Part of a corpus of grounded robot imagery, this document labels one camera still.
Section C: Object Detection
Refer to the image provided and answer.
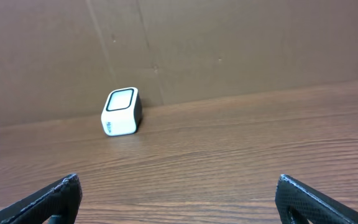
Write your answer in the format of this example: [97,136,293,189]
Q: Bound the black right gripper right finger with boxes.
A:
[275,174,358,224]

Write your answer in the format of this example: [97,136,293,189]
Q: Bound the white barcode scanner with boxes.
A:
[101,87,142,136]

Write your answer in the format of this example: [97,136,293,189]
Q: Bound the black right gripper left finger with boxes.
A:
[0,174,82,224]

